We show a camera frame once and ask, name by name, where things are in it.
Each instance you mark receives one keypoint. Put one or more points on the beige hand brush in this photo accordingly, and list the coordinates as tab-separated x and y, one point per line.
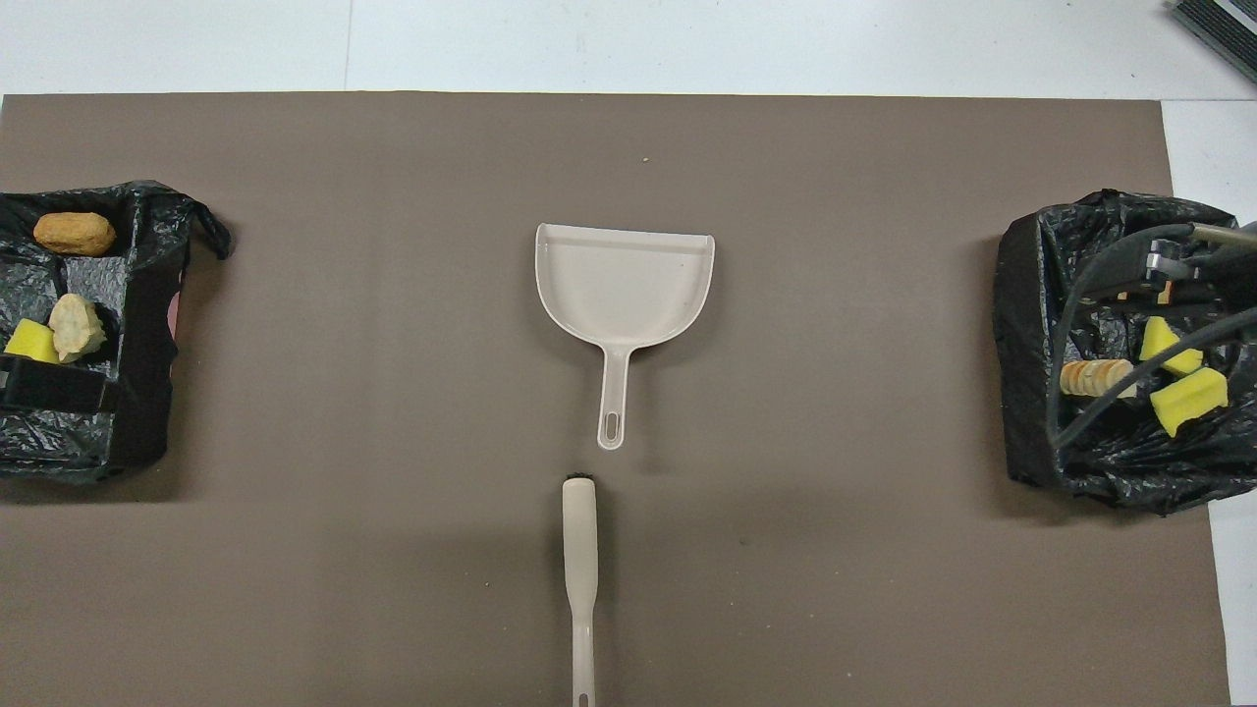
579	540

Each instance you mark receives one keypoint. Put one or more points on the yellow sponge block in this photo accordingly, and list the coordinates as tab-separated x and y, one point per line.
32	342

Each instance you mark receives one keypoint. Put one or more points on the brown table mat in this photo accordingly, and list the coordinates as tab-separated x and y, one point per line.
393	344

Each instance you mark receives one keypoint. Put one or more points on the black bag lined bin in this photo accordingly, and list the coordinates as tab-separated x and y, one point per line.
1026	344
147	344

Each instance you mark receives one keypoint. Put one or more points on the large yellow sponge piece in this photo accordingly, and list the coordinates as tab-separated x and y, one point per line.
1188	401

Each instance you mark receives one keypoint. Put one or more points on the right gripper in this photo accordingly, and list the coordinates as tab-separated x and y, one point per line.
1208	260

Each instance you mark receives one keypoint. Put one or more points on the beige plastic dustpan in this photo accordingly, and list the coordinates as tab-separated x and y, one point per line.
624	285

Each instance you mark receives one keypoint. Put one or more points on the pale striped bread piece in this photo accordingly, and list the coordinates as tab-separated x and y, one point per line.
1095	378

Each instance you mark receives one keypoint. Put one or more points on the small striped croissant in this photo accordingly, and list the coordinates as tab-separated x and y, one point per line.
77	327

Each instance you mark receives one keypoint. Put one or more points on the small yellow sponge piece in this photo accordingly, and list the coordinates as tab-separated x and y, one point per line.
1159	339

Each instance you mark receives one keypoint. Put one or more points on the brown bread roll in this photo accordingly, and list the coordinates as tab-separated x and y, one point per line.
74	234

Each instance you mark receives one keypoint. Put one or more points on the dark ribbed panel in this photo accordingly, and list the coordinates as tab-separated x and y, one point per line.
1228	25

